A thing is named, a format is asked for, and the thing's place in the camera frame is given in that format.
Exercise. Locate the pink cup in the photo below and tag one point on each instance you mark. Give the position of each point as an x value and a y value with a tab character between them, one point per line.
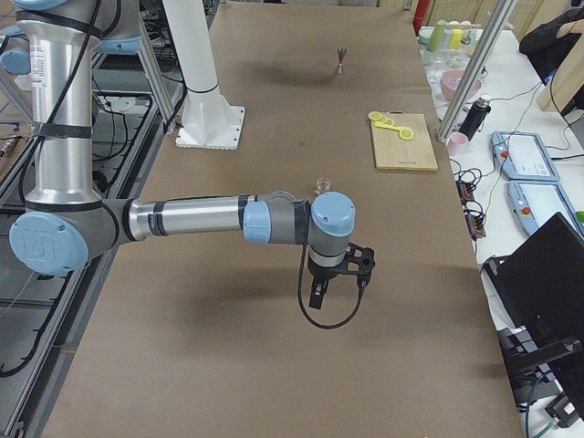
456	143

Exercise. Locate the green cup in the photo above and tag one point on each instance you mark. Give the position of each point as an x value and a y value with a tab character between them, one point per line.
437	36

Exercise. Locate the black laptop monitor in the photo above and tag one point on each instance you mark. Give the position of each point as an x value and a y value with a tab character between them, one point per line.
541	288

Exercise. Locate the wooden cutting board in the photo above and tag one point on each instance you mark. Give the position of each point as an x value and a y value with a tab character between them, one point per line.
391	153

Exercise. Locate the pink bowl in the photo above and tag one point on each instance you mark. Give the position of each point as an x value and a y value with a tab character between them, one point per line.
450	81

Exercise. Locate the clear glass measuring cup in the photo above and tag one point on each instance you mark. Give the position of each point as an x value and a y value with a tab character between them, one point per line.
322	186

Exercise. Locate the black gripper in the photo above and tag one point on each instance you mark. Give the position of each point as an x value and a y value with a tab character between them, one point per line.
322	272

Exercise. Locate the black thermos bottle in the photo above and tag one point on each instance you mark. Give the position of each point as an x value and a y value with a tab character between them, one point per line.
475	116

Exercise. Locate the seated person in black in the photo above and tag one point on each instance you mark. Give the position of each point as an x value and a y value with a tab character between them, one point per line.
547	46

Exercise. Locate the aluminium frame post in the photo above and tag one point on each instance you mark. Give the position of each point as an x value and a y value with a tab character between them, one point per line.
483	49

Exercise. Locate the upper teach pendant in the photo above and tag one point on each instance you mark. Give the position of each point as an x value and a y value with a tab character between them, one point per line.
523	156

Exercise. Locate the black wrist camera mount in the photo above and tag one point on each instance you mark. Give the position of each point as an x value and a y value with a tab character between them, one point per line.
359	262

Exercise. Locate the yellow cup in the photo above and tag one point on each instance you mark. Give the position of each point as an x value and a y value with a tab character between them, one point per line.
455	42

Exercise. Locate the steel jigger shaker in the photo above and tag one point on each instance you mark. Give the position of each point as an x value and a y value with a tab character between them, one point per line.
341	52

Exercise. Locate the teach pendant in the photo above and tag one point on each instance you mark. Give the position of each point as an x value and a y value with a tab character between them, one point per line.
523	156
534	202

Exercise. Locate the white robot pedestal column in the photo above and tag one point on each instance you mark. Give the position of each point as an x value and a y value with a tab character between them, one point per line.
208	120

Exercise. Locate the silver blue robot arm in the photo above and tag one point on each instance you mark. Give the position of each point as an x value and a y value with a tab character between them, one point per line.
67	223

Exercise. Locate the black orange usb hub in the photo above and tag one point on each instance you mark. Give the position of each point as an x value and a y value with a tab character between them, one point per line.
473	211

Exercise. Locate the lower teach pendant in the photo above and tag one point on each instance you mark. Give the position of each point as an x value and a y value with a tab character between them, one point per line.
534	202

